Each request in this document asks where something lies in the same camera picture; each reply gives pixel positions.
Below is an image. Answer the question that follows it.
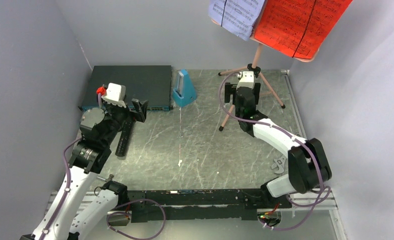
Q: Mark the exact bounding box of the black handled claw hammer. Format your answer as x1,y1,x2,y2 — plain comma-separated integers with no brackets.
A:
96,174,115,183

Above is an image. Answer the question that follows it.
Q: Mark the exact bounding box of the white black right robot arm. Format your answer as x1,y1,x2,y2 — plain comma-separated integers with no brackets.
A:
224,82,332,208

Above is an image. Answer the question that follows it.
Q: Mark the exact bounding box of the red sheet music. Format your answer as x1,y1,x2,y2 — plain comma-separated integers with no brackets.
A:
252,0,351,62

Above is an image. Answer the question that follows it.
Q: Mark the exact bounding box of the blue sheet music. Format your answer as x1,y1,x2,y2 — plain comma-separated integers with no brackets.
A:
208,0,266,41

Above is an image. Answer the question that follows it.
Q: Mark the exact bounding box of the red handled tool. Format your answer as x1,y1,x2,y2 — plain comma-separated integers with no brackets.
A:
271,156,287,175

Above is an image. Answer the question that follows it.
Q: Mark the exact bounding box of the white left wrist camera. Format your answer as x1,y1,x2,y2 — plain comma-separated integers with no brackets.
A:
96,82,127,108

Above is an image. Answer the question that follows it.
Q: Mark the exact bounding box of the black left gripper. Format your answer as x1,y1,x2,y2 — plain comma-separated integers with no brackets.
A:
102,94,148,146

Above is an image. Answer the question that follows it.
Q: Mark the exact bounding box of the black blue network switch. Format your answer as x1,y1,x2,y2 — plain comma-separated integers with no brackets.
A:
78,65,173,112

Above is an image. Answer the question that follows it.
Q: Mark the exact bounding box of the clear plastic metronome cover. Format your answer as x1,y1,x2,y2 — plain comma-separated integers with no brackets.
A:
173,69,188,98

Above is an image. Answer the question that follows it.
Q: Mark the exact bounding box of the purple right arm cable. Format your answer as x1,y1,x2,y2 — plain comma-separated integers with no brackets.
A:
218,71,332,232

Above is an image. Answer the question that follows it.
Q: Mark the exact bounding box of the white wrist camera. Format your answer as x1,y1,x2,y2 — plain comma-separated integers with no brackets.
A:
236,71,255,89
96,82,127,108

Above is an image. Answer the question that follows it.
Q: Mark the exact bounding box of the pink tripod music stand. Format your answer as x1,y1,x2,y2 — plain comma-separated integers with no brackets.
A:
218,37,319,132

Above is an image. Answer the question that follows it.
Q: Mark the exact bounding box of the blue metronome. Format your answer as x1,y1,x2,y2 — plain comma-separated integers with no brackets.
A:
172,71,197,108

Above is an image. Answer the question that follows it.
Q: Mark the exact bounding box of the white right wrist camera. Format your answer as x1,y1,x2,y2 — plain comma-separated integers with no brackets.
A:
236,71,255,89

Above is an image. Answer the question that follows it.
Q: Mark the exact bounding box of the aluminium frame rail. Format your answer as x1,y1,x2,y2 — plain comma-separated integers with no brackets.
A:
22,69,332,240

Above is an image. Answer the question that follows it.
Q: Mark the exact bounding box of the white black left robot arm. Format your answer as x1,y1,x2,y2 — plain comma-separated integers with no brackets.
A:
20,98,148,240

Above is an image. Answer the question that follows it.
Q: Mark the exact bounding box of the black microphone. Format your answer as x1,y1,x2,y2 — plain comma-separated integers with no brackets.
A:
115,118,135,157

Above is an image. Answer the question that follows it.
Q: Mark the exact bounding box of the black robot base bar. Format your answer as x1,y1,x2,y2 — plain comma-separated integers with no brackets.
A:
114,188,292,223

